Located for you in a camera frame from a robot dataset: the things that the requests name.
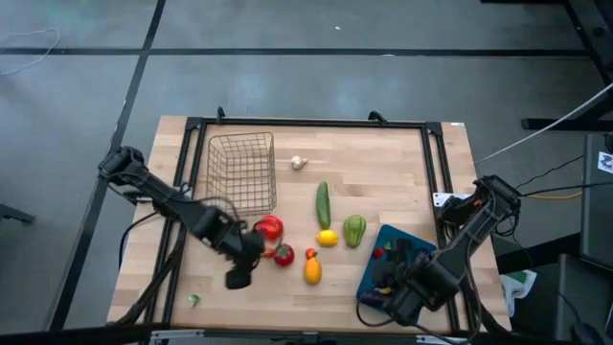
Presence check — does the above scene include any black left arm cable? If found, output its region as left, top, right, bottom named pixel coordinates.
left=117, top=210, right=189, bottom=328

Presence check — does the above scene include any black table frame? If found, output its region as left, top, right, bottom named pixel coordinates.
left=143, top=114, right=475, bottom=336

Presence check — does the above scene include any green cucumber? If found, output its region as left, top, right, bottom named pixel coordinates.
left=315, top=180, right=332, bottom=231

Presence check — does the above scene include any black stand foot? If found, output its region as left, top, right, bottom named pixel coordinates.
left=0, top=203, right=37, bottom=224

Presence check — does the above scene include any black stand beam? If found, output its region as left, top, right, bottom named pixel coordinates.
left=481, top=0, right=613, bottom=131

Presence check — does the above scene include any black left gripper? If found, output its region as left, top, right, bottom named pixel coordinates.
left=213, top=218, right=266, bottom=290

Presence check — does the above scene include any orange fruit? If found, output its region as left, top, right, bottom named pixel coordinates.
left=303, top=257, right=323, bottom=287

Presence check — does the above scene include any black crossbar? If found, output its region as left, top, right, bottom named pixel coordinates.
left=0, top=325, right=613, bottom=345

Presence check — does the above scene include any large red tomato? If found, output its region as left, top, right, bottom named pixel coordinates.
left=254, top=214, right=284, bottom=242

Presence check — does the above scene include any blue plastic bin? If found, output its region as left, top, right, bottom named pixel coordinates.
left=356, top=223, right=438, bottom=315

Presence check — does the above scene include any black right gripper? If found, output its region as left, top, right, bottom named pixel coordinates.
left=372, top=238, right=461, bottom=323

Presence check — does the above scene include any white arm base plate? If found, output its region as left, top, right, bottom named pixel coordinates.
left=432, top=192, right=473, bottom=209

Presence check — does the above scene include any black cabinet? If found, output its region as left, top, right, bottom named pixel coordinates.
left=579, top=131, right=613, bottom=272

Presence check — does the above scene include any green bell pepper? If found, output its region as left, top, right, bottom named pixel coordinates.
left=343, top=214, right=368, bottom=249

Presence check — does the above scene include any yellow lemon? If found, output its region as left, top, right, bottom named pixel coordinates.
left=315, top=229, right=340, bottom=248

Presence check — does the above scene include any white cable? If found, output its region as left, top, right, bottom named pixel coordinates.
left=0, top=27, right=62, bottom=78
left=473, top=81, right=613, bottom=165

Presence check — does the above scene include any purple eggplant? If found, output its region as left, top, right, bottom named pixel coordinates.
left=358, top=290, right=387, bottom=308

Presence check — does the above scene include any yellow cable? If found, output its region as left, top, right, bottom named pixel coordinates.
left=525, top=191, right=584, bottom=200

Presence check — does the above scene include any wire mesh basket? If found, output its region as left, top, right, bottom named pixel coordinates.
left=205, top=131, right=278, bottom=218

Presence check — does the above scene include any white and green bag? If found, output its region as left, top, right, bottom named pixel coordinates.
left=499, top=269, right=538, bottom=318

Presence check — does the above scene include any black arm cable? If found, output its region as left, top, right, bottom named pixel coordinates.
left=117, top=210, right=189, bottom=328
left=355, top=296, right=461, bottom=344

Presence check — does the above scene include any red tomato with green stem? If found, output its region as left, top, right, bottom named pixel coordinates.
left=272, top=242, right=296, bottom=268

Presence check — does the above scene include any black box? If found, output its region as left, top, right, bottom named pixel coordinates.
left=555, top=253, right=613, bottom=345

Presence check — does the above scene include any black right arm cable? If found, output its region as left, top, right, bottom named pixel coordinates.
left=355, top=296, right=461, bottom=344

